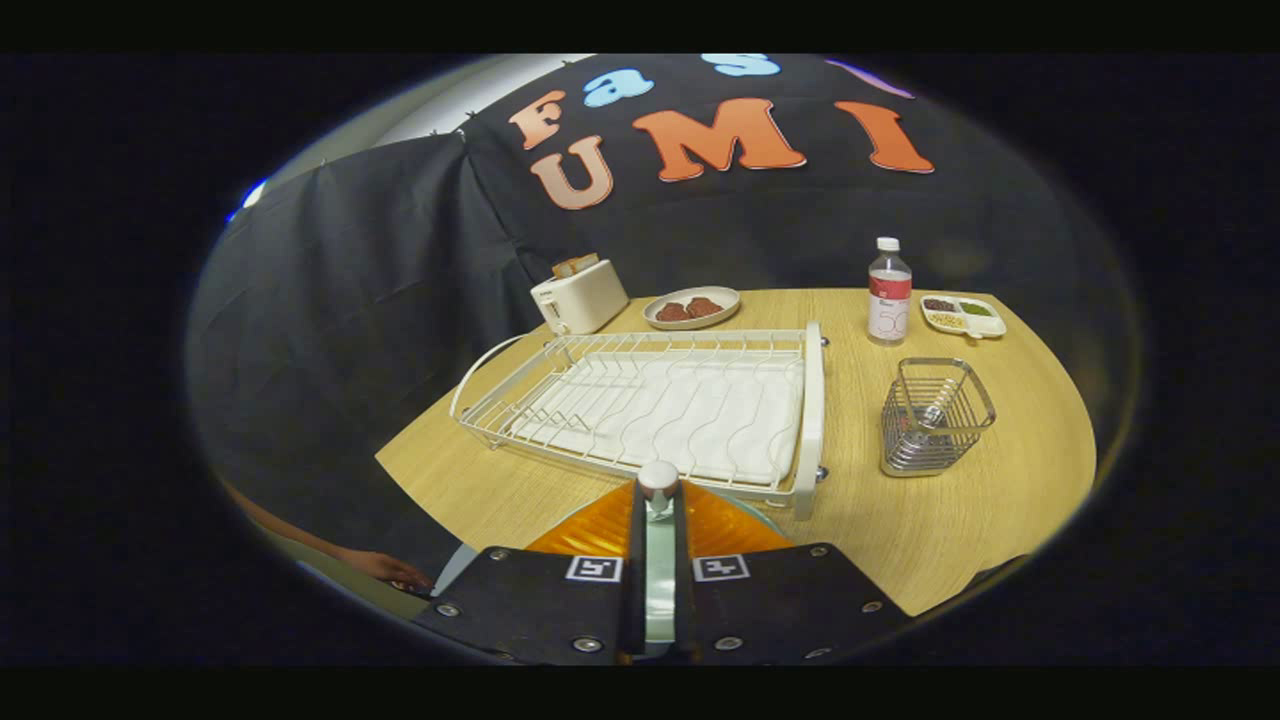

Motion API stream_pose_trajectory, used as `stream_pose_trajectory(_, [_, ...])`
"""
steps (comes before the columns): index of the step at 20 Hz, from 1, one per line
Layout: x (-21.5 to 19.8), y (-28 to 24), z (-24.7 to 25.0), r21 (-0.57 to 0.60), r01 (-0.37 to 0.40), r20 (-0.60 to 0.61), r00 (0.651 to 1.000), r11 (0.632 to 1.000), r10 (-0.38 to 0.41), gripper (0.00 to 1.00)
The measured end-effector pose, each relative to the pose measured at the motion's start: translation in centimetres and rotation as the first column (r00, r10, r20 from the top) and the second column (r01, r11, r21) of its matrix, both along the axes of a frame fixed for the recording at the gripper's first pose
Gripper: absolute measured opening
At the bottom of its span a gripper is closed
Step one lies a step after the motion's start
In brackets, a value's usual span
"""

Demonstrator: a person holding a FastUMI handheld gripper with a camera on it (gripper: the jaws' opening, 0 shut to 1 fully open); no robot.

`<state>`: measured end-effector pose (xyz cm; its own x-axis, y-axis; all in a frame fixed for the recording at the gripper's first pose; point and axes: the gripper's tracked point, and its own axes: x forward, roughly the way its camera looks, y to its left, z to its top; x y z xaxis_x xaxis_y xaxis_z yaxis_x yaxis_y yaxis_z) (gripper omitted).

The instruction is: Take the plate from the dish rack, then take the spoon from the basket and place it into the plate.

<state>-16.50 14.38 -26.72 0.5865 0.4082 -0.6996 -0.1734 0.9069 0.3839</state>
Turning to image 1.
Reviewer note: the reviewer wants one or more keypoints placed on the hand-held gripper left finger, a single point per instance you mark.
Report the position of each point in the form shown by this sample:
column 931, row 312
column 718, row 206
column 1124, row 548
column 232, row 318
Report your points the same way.
column 636, row 600

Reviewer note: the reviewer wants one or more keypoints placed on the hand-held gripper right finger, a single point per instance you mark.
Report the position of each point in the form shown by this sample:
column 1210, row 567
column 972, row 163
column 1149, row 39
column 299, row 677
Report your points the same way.
column 684, row 600

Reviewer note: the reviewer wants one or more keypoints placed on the mint green plate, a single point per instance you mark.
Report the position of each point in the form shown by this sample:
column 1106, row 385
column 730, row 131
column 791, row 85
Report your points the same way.
column 660, row 590

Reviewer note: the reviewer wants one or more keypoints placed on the small beige plate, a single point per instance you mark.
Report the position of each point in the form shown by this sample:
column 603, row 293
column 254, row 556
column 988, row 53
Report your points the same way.
column 655, row 318

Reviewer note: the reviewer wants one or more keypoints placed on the brown meat patty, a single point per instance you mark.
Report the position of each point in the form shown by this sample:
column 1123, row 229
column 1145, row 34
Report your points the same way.
column 672, row 312
column 705, row 306

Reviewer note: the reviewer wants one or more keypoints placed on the white toaster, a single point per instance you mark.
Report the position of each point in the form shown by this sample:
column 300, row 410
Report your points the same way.
column 585, row 298

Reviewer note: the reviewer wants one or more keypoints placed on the toast slices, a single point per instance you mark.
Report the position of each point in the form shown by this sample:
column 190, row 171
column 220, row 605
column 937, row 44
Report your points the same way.
column 575, row 265

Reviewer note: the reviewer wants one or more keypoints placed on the clear plastic water bottle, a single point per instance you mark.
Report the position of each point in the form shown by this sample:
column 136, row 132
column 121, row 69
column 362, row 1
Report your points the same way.
column 889, row 300

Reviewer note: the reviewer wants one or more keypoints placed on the white divided snack tray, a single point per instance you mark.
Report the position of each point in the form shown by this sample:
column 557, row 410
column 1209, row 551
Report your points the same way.
column 965, row 328

